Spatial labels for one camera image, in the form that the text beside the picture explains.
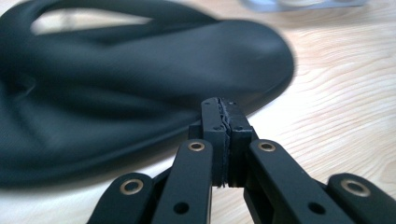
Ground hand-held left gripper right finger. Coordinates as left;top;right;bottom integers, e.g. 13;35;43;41
221;99;356;224

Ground white shoe rack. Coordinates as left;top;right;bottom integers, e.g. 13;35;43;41
239;0;368;13

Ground black flip-flop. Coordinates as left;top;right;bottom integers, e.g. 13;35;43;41
0;0;296;189

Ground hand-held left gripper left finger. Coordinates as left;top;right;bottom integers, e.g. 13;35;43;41
150;97;231;224

